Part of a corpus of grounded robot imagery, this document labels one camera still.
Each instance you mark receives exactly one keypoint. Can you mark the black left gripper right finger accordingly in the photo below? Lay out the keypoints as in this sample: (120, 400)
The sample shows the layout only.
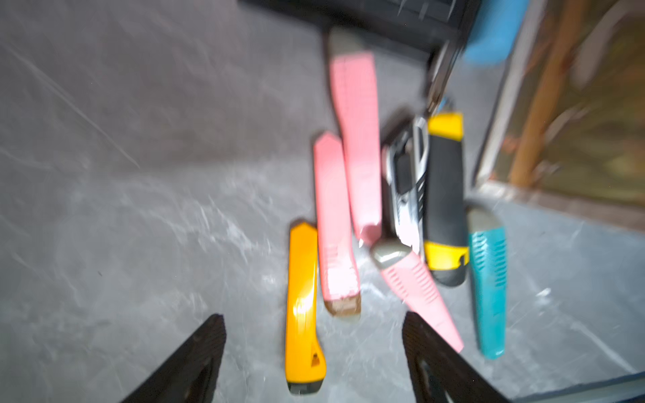
(438, 373)

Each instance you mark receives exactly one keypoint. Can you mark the black white chessboard box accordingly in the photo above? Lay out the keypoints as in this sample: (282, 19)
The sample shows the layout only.
(407, 27)

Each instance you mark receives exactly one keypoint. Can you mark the light blue small cylinder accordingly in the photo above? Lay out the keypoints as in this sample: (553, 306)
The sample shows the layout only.
(495, 30)

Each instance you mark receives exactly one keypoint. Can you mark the canvas pouch with farm picture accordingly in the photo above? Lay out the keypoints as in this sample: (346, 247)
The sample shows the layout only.
(567, 133)

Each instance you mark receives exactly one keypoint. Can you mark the black yellow utility knife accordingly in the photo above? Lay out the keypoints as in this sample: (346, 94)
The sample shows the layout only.
(445, 240)

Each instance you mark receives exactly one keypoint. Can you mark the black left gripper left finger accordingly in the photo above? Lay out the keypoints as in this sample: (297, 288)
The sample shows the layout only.
(190, 374)

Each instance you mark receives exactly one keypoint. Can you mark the teal utility knife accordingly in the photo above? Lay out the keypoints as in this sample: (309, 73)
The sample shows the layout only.
(488, 261)

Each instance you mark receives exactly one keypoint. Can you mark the silver black folding knife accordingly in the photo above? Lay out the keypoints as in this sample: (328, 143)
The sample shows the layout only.
(404, 158)

